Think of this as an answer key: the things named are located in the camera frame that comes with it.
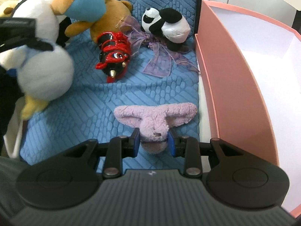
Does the purple ribbon scrunchie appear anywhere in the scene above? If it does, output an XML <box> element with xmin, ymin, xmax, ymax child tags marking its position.
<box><xmin>120</xmin><ymin>15</ymin><xmax>199</xmax><ymax>78</ymax></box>

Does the white duck plush blue hat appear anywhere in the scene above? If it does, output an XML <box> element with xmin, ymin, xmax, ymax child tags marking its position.
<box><xmin>5</xmin><ymin>0</ymin><xmax>74</xmax><ymax>120</ymax></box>

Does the pink plush bunny toy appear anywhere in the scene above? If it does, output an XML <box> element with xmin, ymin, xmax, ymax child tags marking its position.
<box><xmin>114</xmin><ymin>103</ymin><xmax>198</xmax><ymax>154</ymax></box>

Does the blue quilted bed cover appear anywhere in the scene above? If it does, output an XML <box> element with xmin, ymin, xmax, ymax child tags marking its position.
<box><xmin>20</xmin><ymin>0</ymin><xmax>199</xmax><ymax>165</ymax></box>

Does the black white panda plush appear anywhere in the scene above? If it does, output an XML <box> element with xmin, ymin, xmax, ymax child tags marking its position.
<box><xmin>141</xmin><ymin>8</ymin><xmax>191</xmax><ymax>52</ymax></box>

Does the pink cardboard storage box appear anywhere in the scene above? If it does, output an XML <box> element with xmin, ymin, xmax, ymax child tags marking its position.
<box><xmin>195</xmin><ymin>0</ymin><xmax>300</xmax><ymax>216</ymax></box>

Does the red black toy figure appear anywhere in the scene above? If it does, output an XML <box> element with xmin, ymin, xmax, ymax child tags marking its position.
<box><xmin>95</xmin><ymin>32</ymin><xmax>131</xmax><ymax>83</ymax></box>

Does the brown bear plush blue shirt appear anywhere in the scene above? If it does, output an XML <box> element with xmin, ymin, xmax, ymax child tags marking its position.
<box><xmin>51</xmin><ymin>0</ymin><xmax>133</xmax><ymax>42</ymax></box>

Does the yellow plush toy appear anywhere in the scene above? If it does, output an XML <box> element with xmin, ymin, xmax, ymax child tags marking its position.
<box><xmin>0</xmin><ymin>0</ymin><xmax>18</xmax><ymax>17</ymax></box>

